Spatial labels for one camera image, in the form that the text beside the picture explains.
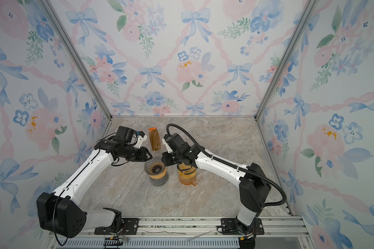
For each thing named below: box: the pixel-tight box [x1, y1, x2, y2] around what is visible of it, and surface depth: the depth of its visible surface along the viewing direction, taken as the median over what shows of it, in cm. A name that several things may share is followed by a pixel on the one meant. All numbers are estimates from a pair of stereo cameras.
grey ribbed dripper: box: [143, 155, 166, 176], surface depth 82 cm
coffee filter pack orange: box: [148, 127, 162, 152], surface depth 100 cm
